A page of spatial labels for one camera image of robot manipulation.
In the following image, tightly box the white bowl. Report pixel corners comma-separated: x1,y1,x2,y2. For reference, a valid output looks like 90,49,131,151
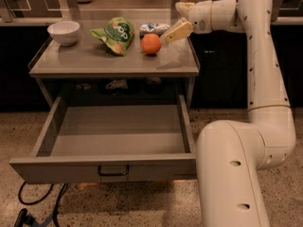
47,21,80,46

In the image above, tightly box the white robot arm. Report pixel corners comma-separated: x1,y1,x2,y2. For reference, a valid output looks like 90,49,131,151
161,0,296,227

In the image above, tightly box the black drawer handle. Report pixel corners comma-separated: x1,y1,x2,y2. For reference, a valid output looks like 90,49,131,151
98,166,130,177

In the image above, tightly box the black floor cable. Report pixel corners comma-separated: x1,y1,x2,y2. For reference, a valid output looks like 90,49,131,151
17,182,70,227

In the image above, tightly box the grey metal cabinet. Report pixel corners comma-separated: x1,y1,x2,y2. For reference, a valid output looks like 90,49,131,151
29,9,199,104

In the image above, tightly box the orange fruit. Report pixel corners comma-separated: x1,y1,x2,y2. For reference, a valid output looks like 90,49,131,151
141,34,161,55

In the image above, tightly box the silver blue snack packet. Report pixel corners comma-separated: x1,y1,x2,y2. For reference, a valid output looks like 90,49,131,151
139,23,169,36

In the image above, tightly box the black plug on floor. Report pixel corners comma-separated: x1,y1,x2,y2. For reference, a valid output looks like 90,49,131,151
13,208,34,227

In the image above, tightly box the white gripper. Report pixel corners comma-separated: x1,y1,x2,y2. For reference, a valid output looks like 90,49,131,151
160,0,237,44

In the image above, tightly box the grey open top drawer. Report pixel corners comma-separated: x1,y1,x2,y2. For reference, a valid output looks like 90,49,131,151
9,96,196,183

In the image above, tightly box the green chip bag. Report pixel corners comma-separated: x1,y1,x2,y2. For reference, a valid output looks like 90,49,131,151
90,17,134,56

